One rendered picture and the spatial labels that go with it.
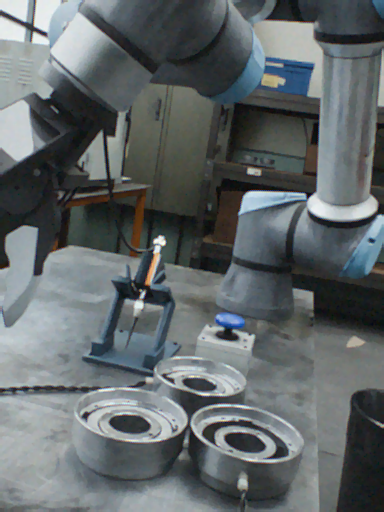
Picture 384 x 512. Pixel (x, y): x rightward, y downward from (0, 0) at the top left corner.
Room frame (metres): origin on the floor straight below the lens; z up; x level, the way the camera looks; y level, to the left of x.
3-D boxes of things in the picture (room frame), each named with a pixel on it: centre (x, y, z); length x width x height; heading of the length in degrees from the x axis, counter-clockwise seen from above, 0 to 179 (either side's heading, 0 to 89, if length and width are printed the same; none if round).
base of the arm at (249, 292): (1.11, -0.14, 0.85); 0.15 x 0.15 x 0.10
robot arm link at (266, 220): (1.11, -0.15, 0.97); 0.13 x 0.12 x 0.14; 60
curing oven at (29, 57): (3.09, 0.74, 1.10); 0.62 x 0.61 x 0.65; 170
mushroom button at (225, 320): (0.76, -0.07, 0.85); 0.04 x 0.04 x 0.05
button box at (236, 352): (0.77, -0.07, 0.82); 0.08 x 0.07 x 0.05; 170
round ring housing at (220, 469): (0.51, -0.08, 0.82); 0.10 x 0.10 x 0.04
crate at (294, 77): (4.23, -0.37, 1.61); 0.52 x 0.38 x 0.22; 83
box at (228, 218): (4.21, -0.35, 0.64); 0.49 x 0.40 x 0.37; 85
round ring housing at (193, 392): (0.63, -0.03, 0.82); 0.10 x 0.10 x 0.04
